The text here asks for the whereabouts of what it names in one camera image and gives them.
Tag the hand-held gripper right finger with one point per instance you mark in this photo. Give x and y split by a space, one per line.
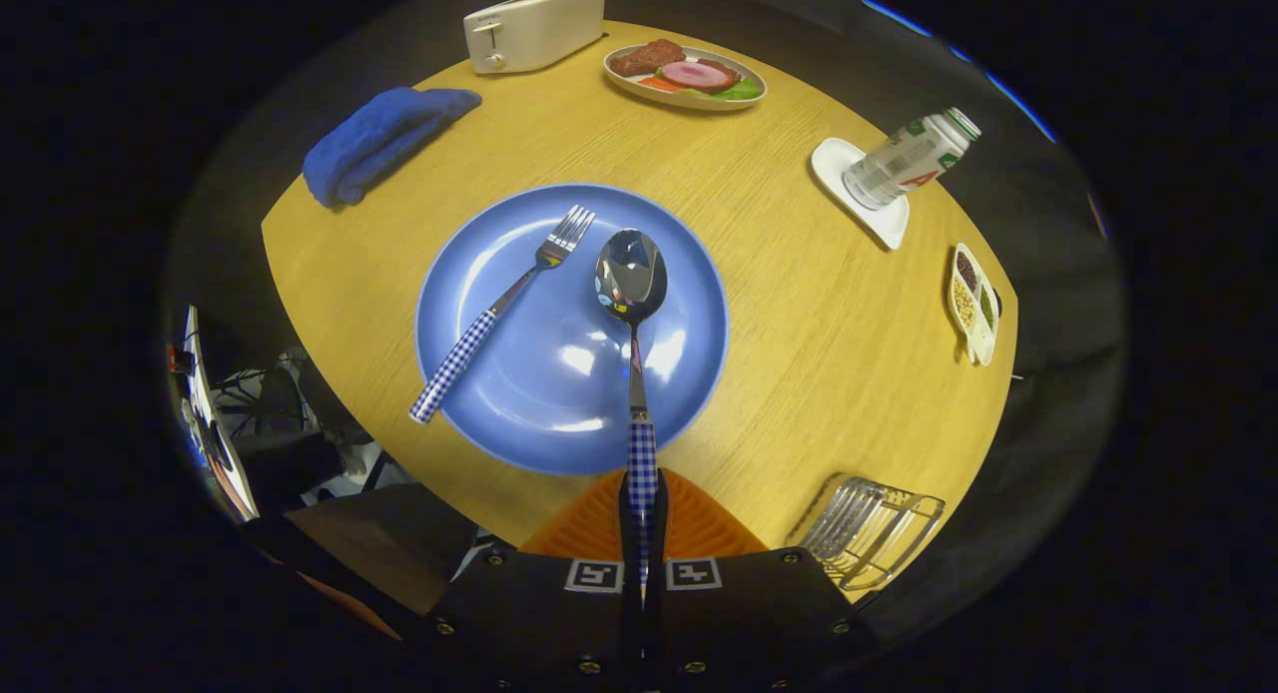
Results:
749 613

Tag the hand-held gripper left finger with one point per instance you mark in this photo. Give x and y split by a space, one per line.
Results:
529 613

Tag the brown box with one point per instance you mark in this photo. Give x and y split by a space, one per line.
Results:
389 543

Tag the blue round plate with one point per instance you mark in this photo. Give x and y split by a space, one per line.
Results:
559 373

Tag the black tripod stand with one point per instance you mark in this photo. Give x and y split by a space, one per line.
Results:
290 403

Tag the white divided bean dish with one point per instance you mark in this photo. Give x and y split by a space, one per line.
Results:
973 336

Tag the white square coaster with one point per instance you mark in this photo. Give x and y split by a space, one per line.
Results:
834 169

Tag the white plastic bottle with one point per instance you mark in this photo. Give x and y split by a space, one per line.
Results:
899 164

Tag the blue folded towel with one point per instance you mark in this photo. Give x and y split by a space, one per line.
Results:
379 139

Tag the green lettuce leaf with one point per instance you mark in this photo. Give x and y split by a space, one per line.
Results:
741 90

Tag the red tomato slice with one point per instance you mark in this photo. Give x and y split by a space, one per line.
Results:
659 84

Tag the white oval food plate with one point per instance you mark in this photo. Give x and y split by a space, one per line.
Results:
624 84

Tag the pink ham slice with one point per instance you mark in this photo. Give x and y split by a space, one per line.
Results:
694 75

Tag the small brown meat slice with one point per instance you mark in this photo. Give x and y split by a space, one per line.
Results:
721 69

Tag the large brown meat slice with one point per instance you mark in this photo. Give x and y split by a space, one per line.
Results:
647 57

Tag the white toaster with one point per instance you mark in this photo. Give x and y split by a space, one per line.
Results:
539 29

